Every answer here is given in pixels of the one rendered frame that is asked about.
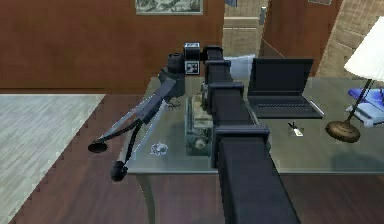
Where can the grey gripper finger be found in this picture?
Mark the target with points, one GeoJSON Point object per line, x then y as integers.
{"type": "Point", "coordinates": [119, 170]}

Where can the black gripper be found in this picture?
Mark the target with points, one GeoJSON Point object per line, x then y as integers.
{"type": "Point", "coordinates": [176, 66]}

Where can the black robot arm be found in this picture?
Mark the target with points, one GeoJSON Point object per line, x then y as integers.
{"type": "Point", "coordinates": [250, 173]}

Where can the grey green typewriter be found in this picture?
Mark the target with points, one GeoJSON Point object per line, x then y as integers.
{"type": "Point", "coordinates": [198, 130]}

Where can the small dark trinket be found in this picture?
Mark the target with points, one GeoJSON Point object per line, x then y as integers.
{"type": "Point", "coordinates": [173, 105]}

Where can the white paper sheet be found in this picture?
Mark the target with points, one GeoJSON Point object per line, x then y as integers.
{"type": "Point", "coordinates": [241, 66]}

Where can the black laptop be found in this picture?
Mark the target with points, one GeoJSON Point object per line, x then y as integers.
{"type": "Point", "coordinates": [280, 80]}

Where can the brown room door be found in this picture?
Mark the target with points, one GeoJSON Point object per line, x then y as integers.
{"type": "Point", "coordinates": [296, 30]}

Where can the glass table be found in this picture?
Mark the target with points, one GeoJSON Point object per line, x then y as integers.
{"type": "Point", "coordinates": [313, 153]}

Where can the pale blue book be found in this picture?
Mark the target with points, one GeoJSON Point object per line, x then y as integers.
{"type": "Point", "coordinates": [368, 113]}

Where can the white shade table lamp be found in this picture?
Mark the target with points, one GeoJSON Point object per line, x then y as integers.
{"type": "Point", "coordinates": [366, 56]}

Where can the framed grey wall picture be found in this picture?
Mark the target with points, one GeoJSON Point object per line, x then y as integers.
{"type": "Point", "coordinates": [168, 6]}

